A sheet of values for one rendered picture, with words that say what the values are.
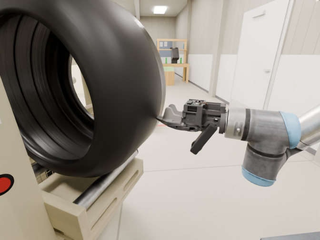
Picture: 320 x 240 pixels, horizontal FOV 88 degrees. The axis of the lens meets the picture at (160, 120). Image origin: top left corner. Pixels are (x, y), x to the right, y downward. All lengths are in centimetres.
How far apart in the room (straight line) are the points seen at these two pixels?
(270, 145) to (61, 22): 55
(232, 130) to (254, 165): 12
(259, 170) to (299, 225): 146
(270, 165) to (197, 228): 118
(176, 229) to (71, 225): 115
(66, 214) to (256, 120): 53
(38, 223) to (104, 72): 42
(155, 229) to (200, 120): 124
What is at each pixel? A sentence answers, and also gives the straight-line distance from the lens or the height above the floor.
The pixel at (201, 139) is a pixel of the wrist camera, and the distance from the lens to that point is 51.
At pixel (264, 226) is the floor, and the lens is 182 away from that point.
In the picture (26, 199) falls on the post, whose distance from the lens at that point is 54.
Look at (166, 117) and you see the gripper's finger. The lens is 51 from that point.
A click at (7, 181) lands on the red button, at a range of 49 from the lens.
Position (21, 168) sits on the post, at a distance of 50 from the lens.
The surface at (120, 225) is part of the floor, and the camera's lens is 164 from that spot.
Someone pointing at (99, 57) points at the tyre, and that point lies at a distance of 39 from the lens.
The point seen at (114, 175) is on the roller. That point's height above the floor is 91.
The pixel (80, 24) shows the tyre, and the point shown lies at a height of 137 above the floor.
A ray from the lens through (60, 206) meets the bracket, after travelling 54.
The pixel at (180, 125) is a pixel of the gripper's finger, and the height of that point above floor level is 112.
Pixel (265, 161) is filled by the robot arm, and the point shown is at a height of 105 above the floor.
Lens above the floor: 131
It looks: 22 degrees down
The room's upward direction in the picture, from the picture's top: straight up
